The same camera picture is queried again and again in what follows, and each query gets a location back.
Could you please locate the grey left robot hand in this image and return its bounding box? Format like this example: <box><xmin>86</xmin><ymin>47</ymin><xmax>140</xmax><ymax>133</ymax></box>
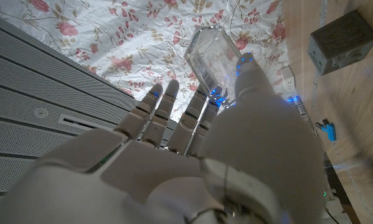
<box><xmin>286</xmin><ymin>95</ymin><xmax>310</xmax><ymax>121</ymax></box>

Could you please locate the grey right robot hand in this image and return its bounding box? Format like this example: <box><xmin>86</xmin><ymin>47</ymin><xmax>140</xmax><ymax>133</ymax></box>
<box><xmin>0</xmin><ymin>52</ymin><xmax>327</xmax><ymax>224</ymax></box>

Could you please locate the clear glass salt shaker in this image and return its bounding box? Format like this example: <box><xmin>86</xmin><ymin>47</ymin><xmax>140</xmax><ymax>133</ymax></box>
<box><xmin>184</xmin><ymin>24</ymin><xmax>243</xmax><ymax>108</ymax></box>

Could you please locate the dark grey block cube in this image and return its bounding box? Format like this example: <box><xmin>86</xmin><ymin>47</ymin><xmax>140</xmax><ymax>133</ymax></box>
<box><xmin>307</xmin><ymin>9</ymin><xmax>373</xmax><ymax>77</ymax></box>

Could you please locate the floral backdrop cloth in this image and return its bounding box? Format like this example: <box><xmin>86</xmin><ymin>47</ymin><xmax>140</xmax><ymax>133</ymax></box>
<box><xmin>0</xmin><ymin>0</ymin><xmax>296</xmax><ymax>123</ymax></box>

